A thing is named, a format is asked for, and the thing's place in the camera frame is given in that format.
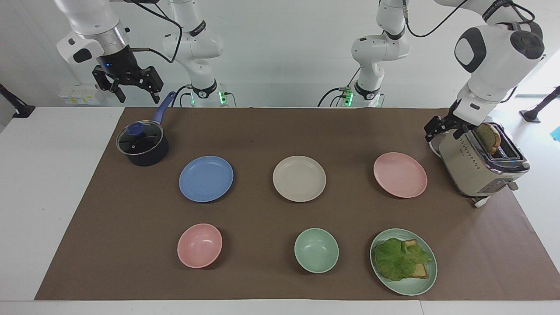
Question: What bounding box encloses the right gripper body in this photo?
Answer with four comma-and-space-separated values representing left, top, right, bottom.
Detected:
95, 45, 150, 87

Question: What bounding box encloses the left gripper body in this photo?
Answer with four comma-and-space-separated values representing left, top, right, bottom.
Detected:
446, 99, 464, 128

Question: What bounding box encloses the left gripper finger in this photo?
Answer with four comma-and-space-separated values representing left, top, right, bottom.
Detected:
423, 115, 455, 143
452, 124, 476, 141

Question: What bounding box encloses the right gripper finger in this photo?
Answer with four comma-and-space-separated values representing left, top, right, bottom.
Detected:
91, 65, 127, 104
136, 66, 165, 105

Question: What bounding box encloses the brown bread slice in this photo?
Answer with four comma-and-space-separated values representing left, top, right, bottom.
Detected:
475, 123, 502, 155

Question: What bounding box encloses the beige toaster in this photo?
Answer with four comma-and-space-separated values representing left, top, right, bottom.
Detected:
437, 122, 531, 198

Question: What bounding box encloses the pink plate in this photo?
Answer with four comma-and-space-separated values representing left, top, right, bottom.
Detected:
373, 152, 428, 199

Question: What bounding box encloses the glass lid with blue knob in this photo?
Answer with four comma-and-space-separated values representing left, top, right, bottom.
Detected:
116, 120, 165, 156

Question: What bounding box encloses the dark blue saucepan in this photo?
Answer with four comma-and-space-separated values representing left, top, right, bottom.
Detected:
116, 91, 177, 167

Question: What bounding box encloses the black stand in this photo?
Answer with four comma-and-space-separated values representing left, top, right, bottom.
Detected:
0, 83, 36, 119
518, 85, 560, 123

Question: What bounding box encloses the blue plate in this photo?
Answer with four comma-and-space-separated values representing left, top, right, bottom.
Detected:
178, 156, 235, 203

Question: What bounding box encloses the green lettuce leaf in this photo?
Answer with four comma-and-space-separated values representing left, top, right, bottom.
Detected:
374, 238, 434, 282

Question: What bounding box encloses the beige plate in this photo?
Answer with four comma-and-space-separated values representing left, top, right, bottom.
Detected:
272, 155, 327, 203

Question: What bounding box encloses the toasted bread slice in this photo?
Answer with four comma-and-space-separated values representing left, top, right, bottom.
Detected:
402, 239, 430, 280

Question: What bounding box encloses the green plate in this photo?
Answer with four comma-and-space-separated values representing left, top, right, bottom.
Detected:
370, 228, 438, 297

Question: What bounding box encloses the green bowl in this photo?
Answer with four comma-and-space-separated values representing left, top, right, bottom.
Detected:
294, 227, 340, 274

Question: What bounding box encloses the pink bowl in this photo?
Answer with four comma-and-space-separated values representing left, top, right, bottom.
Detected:
177, 223, 223, 269

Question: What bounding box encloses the black cable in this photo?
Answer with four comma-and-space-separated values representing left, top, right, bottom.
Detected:
317, 66, 363, 108
171, 84, 194, 108
124, 0, 183, 64
403, 0, 491, 39
493, 0, 538, 26

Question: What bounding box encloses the white wall socket box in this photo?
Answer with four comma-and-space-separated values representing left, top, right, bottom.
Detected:
58, 84, 100, 106

